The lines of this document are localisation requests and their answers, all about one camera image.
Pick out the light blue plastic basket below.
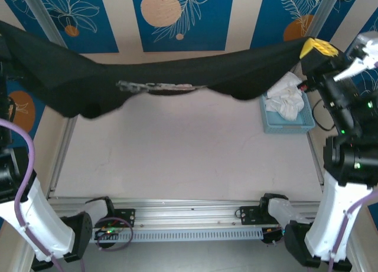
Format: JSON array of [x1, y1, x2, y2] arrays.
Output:
[[259, 90, 316, 134]]

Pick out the black t-shirt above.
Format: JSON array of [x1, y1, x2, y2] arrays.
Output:
[[0, 19, 314, 121]]

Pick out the white crumpled cloth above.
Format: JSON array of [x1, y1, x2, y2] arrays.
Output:
[[264, 71, 305, 122]]

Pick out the small circuit board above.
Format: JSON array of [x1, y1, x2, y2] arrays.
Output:
[[94, 228, 123, 240], [262, 227, 286, 245]]

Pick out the aluminium frame post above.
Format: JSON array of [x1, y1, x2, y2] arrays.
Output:
[[307, 0, 345, 40], [22, 0, 67, 48]]

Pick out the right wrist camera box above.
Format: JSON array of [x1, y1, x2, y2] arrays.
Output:
[[333, 31, 378, 83]]

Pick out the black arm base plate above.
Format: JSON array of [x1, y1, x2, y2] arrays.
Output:
[[239, 205, 262, 225], [113, 208, 137, 228]]

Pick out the wide aluminium mounting rail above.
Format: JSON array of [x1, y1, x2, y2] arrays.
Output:
[[47, 196, 325, 233]]

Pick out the grey slotted cable duct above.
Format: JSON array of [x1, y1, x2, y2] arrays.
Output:
[[93, 227, 264, 243]]

